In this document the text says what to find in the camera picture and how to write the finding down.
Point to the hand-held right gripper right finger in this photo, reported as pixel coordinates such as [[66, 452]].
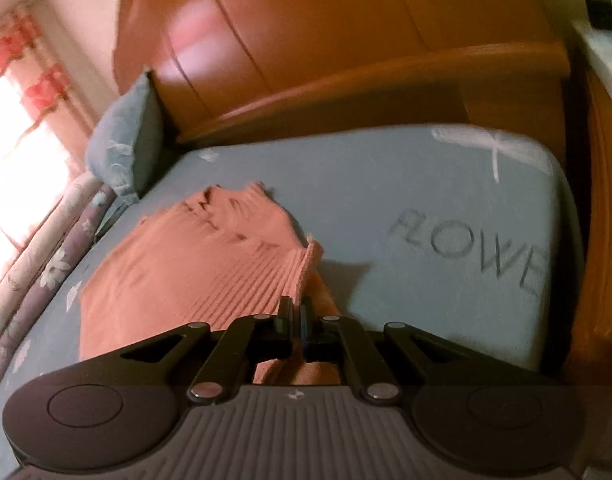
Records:
[[305, 332]]

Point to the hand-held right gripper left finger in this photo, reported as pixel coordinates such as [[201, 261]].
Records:
[[286, 327]]

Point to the pink striped knit sweater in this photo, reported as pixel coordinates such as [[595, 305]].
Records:
[[186, 270]]

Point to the blue floral bed sheet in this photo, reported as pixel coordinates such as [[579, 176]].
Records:
[[386, 185]]

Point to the folded pink purple floral quilt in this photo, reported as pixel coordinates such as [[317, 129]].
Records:
[[46, 260]]

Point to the blue printed pillow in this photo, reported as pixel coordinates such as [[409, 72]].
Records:
[[121, 135]]

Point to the wooden headboard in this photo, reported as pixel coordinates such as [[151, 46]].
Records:
[[336, 25]]

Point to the wooden nightstand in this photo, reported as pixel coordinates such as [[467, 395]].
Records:
[[606, 210]]

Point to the pink plaid curtain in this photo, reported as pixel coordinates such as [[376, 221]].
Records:
[[21, 125]]

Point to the white box with dark panel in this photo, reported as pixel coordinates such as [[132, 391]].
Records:
[[606, 45]]

